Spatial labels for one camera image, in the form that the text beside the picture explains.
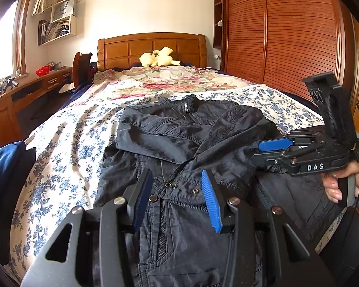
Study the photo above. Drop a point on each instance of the wooden desk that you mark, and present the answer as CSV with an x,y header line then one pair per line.
x,y
17,99

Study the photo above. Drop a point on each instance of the pink floral quilt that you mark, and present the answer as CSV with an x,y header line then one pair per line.
x,y
143,81

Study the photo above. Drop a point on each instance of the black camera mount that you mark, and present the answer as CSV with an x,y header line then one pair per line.
x,y
332,101

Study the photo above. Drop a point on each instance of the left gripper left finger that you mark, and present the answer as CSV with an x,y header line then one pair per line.
x,y
118,218

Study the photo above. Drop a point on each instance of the red basket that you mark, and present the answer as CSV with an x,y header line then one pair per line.
x,y
43,71

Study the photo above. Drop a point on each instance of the wooden chair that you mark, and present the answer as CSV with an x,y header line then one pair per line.
x,y
81,67

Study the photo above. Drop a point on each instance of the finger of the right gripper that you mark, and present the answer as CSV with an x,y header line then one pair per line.
x,y
275,145

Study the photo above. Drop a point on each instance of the yellow plush toy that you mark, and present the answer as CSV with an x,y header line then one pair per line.
x,y
159,58

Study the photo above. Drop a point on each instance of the white wall shelf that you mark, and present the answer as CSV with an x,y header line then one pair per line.
x,y
56,21

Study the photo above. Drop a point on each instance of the blue floral bed sheet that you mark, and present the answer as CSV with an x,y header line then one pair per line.
x,y
70,144

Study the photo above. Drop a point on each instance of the wooden headboard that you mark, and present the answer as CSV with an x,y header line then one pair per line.
x,y
123,51

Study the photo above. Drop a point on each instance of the dark navy jacket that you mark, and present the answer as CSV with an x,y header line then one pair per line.
x,y
178,139

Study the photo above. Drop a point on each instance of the wooden louvered wardrobe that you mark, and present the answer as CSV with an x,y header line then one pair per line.
x,y
278,43

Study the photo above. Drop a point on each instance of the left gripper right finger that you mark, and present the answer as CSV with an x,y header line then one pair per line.
x,y
230,215

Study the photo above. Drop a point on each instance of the blue folded cloth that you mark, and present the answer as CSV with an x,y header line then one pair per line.
x,y
16,161

